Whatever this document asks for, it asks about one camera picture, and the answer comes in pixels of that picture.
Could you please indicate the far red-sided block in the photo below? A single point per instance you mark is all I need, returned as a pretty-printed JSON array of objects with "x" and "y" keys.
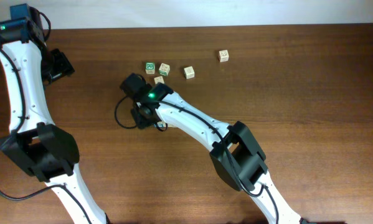
[{"x": 223, "y": 55}]

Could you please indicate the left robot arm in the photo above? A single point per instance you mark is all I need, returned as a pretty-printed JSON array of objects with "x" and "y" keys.
[{"x": 35, "y": 144}]

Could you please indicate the blue-sided leaf block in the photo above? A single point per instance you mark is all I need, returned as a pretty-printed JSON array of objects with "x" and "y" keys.
[{"x": 161, "y": 125}]

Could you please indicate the number 6 wooden block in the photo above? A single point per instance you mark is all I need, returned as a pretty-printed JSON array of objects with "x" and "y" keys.
[{"x": 189, "y": 72}]

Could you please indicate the green R block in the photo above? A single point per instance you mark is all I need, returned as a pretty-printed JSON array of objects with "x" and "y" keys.
[{"x": 150, "y": 68}]

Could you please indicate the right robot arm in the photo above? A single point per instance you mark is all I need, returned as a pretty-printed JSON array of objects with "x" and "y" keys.
[{"x": 236, "y": 155}]

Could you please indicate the green animal picture block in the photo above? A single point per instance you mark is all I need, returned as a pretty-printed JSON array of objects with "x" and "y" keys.
[{"x": 164, "y": 69}]

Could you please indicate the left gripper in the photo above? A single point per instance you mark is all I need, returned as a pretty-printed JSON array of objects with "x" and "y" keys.
[{"x": 66, "y": 67}]

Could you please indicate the green-sided horse block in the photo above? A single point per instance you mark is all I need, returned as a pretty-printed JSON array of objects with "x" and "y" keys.
[{"x": 158, "y": 80}]

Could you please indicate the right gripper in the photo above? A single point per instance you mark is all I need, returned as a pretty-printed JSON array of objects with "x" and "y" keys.
[{"x": 140, "y": 123}]

